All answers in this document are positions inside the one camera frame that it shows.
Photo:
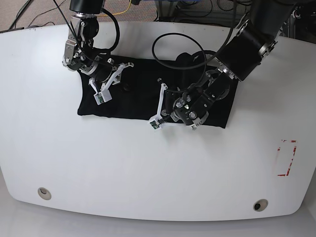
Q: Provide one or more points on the left table cable grommet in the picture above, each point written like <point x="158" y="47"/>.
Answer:
<point x="44" y="193"/>

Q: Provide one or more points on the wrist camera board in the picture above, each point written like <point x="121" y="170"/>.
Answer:
<point x="99" y="98"/>
<point x="155" y="124"/>

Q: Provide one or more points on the red tape rectangle marking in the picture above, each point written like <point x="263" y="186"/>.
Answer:
<point x="285" y="156"/>

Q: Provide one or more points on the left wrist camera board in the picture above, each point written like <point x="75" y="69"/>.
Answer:
<point x="155" y="124"/>

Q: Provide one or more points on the table cable grommet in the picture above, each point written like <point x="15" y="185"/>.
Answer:
<point x="260" y="205"/>
<point x="44" y="193"/>

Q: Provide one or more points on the right table cable grommet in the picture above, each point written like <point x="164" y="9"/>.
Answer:
<point x="260" y="205"/>

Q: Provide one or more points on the black t-shirt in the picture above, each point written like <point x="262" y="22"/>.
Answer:
<point x="142" y="101"/>

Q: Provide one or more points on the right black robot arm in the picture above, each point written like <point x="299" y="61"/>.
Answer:
<point x="81" y="55"/>

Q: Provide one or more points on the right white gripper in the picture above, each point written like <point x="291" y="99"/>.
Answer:
<point x="103" y="92"/>

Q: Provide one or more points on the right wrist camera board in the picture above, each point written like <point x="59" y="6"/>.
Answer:
<point x="99" y="98"/>

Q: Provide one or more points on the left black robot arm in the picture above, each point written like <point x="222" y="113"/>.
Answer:
<point x="238" y="56"/>

